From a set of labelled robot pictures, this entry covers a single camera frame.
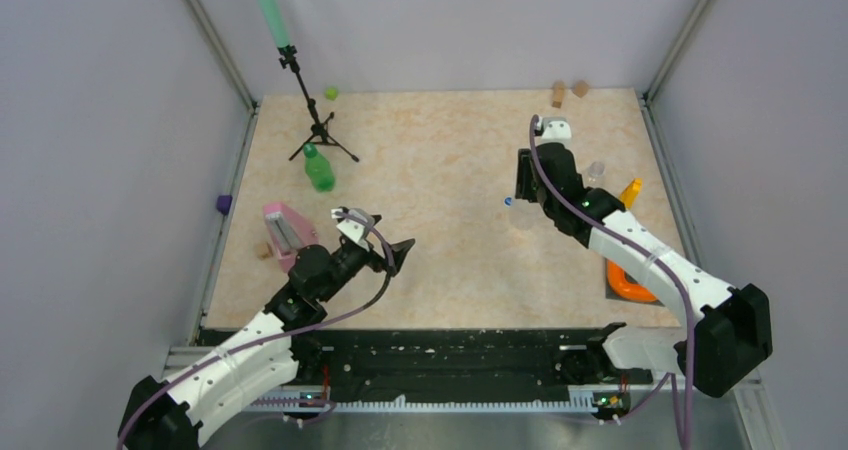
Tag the small wooden cube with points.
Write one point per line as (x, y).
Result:
(263, 251)

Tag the orange tape dispenser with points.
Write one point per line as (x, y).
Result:
(623, 284)

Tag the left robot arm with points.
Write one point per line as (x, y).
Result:
(185, 409)

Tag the black tripod green pole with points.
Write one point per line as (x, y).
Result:
(287, 51)

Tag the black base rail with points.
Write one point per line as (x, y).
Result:
(457, 370)

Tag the clear plastic bottle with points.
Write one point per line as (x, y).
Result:
(594, 175)

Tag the wooden block left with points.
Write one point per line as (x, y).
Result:
(559, 91)

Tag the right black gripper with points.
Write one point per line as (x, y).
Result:
(525, 190)

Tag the yellow green block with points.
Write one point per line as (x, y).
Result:
(630, 193)

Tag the wooden block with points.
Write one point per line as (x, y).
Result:
(581, 88)
(559, 91)

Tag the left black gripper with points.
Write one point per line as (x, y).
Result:
(399, 250)

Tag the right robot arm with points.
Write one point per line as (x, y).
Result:
(725, 332)

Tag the clear bottle blue-white cap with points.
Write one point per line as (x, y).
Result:
(523, 215)

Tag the green plastic bottle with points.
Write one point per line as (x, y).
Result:
(318, 169)

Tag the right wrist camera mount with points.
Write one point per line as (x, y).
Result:
(554, 129)

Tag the pink toy toaster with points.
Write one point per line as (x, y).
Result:
(289, 232)

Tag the purple small object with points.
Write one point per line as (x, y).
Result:
(223, 204)

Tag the wooden block right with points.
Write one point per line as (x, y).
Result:
(581, 88)

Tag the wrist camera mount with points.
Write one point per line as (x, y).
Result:
(355, 224)
(554, 129)

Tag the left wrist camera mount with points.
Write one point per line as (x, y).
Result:
(355, 224)

